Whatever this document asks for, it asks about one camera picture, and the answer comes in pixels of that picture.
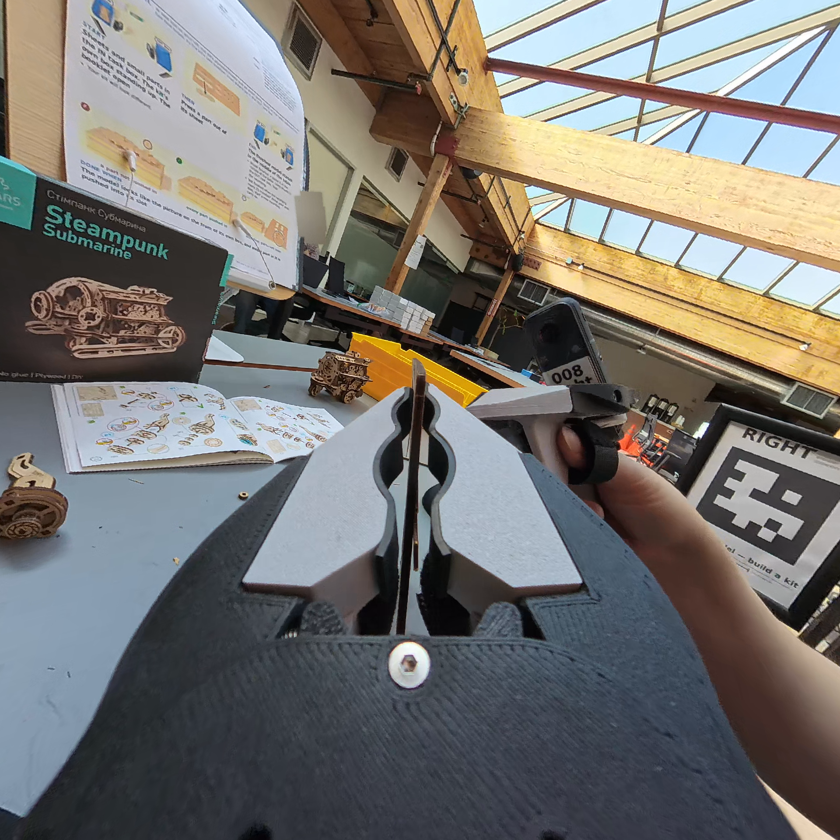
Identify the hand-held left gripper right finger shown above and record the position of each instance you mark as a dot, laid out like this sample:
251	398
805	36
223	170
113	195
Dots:
505	525

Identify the white paper notice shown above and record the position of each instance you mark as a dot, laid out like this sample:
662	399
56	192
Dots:
415	253

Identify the open instruction booklet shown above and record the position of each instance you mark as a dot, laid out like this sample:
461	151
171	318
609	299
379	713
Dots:
164	420

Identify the wooden poster board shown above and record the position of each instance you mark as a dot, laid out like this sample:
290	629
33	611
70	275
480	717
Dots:
33	98

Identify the yellow plastic bin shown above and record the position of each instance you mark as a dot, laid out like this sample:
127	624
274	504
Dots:
387	367

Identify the wooden support post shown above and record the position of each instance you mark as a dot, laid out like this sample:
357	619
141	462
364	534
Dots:
420	210

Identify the black computer monitor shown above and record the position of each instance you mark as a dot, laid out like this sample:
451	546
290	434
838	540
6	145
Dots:
313	270
336	275

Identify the wooden gear wheel subassembly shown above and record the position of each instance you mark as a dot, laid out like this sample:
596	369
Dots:
33	512

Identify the long office desk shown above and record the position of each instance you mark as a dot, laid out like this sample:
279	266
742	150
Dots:
341	305

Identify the wide wall vent grille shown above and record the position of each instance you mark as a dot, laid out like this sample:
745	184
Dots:
808	399

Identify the square wall vent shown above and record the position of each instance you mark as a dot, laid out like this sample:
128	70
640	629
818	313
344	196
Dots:
535	292

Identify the grey side table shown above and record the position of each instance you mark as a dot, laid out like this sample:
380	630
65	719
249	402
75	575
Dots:
282	348

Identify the assembled wooden submarine model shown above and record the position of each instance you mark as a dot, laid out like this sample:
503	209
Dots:
341	377

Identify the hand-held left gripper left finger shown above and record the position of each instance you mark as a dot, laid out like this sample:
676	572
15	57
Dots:
321	518

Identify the black model kit box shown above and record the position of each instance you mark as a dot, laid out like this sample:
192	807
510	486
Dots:
131	295

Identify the white rounded board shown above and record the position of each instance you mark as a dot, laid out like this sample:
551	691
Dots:
220	351

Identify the laser-cut wooden parts sheet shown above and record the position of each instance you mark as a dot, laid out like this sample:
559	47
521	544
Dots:
413	459

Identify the stack of white boxes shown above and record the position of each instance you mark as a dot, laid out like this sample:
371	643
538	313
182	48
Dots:
407	312

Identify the silver ventilation duct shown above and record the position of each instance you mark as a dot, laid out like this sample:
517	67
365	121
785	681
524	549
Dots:
656	341

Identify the person's right hand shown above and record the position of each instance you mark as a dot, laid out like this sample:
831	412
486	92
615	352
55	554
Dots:
630	505

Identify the white instruction poster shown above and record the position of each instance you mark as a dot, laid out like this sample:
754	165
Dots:
197	131

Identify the person's right forearm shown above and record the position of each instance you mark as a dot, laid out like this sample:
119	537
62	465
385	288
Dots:
754	656

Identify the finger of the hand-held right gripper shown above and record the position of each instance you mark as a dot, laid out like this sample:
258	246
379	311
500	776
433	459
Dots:
525	401

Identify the grey wood-edged table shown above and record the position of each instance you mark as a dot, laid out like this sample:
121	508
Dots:
485	367

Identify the black framed tag sign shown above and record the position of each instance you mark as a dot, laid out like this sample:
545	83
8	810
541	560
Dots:
768	499

